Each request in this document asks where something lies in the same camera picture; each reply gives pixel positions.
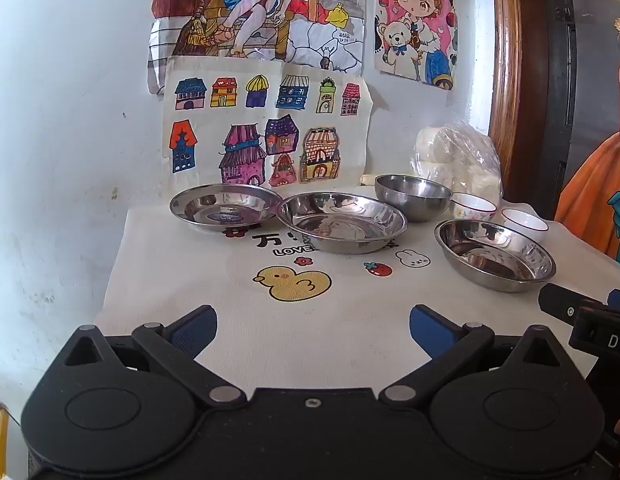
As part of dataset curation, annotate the wooden frame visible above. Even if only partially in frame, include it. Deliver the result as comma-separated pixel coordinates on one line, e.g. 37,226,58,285
488,0,550,206

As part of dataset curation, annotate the colourful houses drawing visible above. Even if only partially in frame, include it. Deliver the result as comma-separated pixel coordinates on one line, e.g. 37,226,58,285
160,57,375,193

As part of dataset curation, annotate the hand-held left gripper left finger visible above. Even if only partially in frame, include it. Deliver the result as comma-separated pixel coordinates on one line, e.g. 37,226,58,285
62,304,249,407

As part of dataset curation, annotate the plastic bag of white rolls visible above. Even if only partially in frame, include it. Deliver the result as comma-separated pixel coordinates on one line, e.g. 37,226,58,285
412,125,503,206

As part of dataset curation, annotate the steel bowl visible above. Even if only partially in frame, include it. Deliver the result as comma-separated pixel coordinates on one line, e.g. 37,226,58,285
374,174,455,223

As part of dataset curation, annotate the white red-rimmed bowl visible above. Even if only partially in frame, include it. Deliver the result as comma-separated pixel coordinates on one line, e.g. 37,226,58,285
500,208,549,235
450,192,498,222

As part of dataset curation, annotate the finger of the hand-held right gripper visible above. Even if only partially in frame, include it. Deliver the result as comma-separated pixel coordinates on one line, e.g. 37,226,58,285
538,284,620,319

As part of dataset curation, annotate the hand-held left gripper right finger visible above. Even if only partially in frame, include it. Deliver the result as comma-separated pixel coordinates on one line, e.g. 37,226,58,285
379,304,559,407

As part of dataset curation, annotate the girl with teddy bear drawing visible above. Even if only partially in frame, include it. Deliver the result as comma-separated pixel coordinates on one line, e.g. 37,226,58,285
374,0,461,92

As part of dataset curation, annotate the steel plate with blue sticker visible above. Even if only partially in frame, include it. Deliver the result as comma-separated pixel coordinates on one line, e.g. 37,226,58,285
169,185,285,233

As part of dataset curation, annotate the child with broom drawing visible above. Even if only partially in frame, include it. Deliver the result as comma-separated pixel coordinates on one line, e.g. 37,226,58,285
147,0,368,96

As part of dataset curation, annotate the printed white tablecloth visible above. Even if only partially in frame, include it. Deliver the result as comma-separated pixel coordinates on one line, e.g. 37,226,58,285
92,187,620,411

